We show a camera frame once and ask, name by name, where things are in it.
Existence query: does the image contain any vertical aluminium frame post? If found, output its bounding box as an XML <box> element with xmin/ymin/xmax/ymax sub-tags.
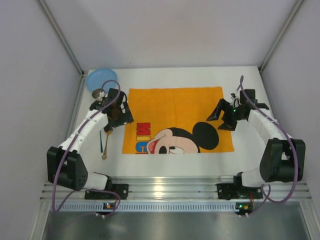
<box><xmin>34</xmin><ymin>0</ymin><xmax>85</xmax><ymax>76</ymax></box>
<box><xmin>258</xmin><ymin>0</ymin><xmax>307</xmax><ymax>72</ymax></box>

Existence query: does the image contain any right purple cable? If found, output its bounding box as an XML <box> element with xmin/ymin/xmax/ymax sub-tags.
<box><xmin>237</xmin><ymin>75</ymin><xmax>300</xmax><ymax>217</ymax></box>

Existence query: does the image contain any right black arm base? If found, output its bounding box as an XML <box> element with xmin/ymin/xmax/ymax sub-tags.
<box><xmin>216</xmin><ymin>172</ymin><xmax>263</xmax><ymax>200</ymax></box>

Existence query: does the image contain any purple cable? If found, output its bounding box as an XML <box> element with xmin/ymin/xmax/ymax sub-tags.
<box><xmin>237</xmin><ymin>75</ymin><xmax>300</xmax><ymax>217</ymax></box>
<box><xmin>51</xmin><ymin>79</ymin><xmax>122</xmax><ymax>217</ymax></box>

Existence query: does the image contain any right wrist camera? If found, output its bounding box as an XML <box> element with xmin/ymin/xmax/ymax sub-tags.
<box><xmin>230</xmin><ymin>92</ymin><xmax>240</xmax><ymax>108</ymax></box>

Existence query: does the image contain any orange Mickey Mouse placemat cloth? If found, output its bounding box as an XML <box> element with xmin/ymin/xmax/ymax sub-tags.
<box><xmin>122</xmin><ymin>86</ymin><xmax>234</xmax><ymax>155</ymax></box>

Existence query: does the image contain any cream metal cup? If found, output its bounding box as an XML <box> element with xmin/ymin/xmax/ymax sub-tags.
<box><xmin>91</xmin><ymin>88</ymin><xmax>103</xmax><ymax>101</ymax></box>

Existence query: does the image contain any slotted white cable duct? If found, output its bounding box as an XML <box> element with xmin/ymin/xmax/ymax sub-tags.
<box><xmin>60</xmin><ymin>201</ymin><xmax>253</xmax><ymax>213</ymax></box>

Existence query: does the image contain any gold metal spoon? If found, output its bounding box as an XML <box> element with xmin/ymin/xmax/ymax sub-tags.
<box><xmin>101</xmin><ymin>130</ymin><xmax>112</xmax><ymax>160</ymax></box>

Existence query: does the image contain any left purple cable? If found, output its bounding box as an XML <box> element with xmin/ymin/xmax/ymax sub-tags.
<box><xmin>51</xmin><ymin>79</ymin><xmax>122</xmax><ymax>217</ymax></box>

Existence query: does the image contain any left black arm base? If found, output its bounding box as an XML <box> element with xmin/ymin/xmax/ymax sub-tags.
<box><xmin>84</xmin><ymin>183</ymin><xmax>129</xmax><ymax>200</ymax></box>

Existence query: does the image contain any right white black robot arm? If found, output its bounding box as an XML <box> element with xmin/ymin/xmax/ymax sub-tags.
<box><xmin>207</xmin><ymin>89</ymin><xmax>306</xmax><ymax>188</ymax></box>

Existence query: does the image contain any blue plastic plate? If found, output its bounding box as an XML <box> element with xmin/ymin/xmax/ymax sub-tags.
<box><xmin>85</xmin><ymin>68</ymin><xmax>118</xmax><ymax>93</ymax></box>

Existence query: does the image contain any blue plastic fork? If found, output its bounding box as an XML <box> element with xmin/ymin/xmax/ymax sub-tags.
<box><xmin>99</xmin><ymin>130</ymin><xmax>104</xmax><ymax>153</ymax></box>

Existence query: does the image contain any right vertical aluminium frame post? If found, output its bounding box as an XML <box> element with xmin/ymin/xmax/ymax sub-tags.
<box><xmin>258</xmin><ymin>0</ymin><xmax>307</xmax><ymax>72</ymax></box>

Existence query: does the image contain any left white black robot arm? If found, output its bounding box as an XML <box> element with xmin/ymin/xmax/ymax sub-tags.
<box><xmin>46</xmin><ymin>88</ymin><xmax>134</xmax><ymax>191</ymax></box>

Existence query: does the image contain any left vertical aluminium frame post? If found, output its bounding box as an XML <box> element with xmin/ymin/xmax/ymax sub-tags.
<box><xmin>34</xmin><ymin>0</ymin><xmax>85</xmax><ymax>76</ymax></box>

